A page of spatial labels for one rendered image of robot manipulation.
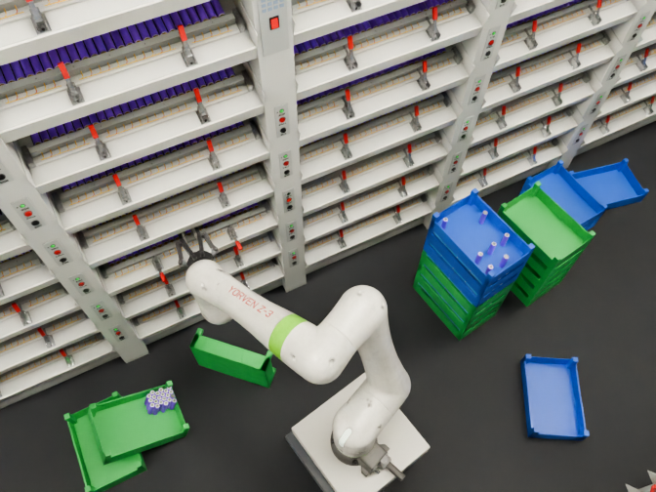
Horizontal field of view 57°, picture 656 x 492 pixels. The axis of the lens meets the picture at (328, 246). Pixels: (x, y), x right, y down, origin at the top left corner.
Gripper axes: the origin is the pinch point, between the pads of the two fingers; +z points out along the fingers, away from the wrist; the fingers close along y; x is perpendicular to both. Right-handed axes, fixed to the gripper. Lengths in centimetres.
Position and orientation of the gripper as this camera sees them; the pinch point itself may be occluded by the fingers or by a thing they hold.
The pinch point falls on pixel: (187, 231)
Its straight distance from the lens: 205.7
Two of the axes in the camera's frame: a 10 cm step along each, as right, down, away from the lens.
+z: -4.1, -6.5, 6.4
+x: 0.9, 6.7, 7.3
